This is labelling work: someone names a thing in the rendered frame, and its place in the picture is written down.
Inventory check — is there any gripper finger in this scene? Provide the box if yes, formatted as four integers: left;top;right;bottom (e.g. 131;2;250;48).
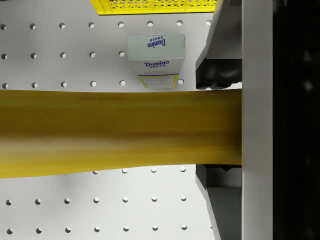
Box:
195;163;243;240
195;0;243;91

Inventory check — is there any banana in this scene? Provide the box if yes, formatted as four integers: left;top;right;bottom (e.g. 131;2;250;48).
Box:
0;88;243;179

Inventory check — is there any white and yellow box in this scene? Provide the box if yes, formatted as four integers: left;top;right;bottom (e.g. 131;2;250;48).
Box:
126;32;187;90

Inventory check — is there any yellow basket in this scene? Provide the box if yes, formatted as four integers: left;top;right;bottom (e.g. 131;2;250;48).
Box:
89;0;219;16

